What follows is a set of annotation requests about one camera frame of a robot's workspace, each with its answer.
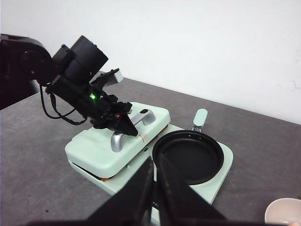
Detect mint green breakfast maker lid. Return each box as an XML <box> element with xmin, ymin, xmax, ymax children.
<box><xmin>65</xmin><ymin>102</ymin><xmax>170</xmax><ymax>178</ymax></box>

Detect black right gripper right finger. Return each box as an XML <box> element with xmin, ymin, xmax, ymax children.
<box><xmin>157</xmin><ymin>154</ymin><xmax>228</xmax><ymax>226</ymax></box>

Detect mint green breakfast maker base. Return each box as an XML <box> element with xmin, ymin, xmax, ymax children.
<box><xmin>67</xmin><ymin>123</ymin><xmax>235</xmax><ymax>226</ymax></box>

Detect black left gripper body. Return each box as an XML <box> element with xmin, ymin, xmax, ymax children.
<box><xmin>46</xmin><ymin>36</ymin><xmax>132</xmax><ymax>129</ymax></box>

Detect black frying pan green handle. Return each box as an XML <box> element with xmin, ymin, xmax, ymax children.
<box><xmin>151</xmin><ymin>108</ymin><xmax>224</xmax><ymax>186</ymax></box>

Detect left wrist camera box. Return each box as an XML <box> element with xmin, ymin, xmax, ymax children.
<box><xmin>91</xmin><ymin>68</ymin><xmax>123</xmax><ymax>92</ymax></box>

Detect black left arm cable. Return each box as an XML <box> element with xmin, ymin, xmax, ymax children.
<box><xmin>39</xmin><ymin>84</ymin><xmax>88</xmax><ymax>126</ymax></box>

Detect beige ceramic bowl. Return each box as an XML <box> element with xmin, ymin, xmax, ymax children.
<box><xmin>264</xmin><ymin>198</ymin><xmax>301</xmax><ymax>226</ymax></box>

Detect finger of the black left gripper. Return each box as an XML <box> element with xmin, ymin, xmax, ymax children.
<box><xmin>113</xmin><ymin>114</ymin><xmax>138</xmax><ymax>137</ymax></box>

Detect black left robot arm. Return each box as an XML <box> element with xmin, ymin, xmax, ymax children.
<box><xmin>0</xmin><ymin>34</ymin><xmax>138</xmax><ymax>136</ymax></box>

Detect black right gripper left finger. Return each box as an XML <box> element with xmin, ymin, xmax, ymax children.
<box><xmin>28</xmin><ymin>157</ymin><xmax>153</xmax><ymax>226</ymax></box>

